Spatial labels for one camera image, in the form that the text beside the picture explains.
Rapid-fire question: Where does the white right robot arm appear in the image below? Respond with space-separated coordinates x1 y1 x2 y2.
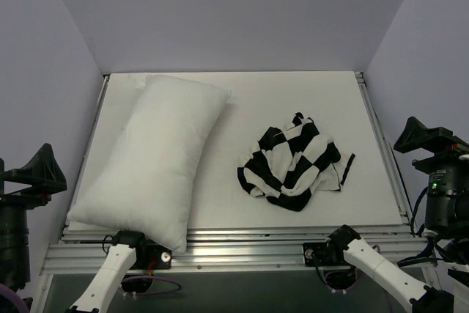
325 117 468 312

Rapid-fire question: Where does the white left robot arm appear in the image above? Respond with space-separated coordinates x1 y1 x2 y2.
1 143 148 312

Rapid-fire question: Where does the aluminium front frame rail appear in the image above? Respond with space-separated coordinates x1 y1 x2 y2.
41 225 426 275

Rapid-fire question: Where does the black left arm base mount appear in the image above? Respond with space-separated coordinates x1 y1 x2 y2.
101 231 171 296

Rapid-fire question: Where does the aluminium right side rail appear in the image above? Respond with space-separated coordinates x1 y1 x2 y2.
355 72 412 225

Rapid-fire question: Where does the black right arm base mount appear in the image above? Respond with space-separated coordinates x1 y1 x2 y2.
302 242 359 295

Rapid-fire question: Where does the black white checkered pillowcase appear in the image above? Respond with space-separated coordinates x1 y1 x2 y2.
237 112 355 212

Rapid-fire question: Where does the aluminium table edge rail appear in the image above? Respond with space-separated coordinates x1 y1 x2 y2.
64 74 110 229

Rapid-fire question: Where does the white pillow insert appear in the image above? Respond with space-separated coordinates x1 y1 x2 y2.
67 74 231 253

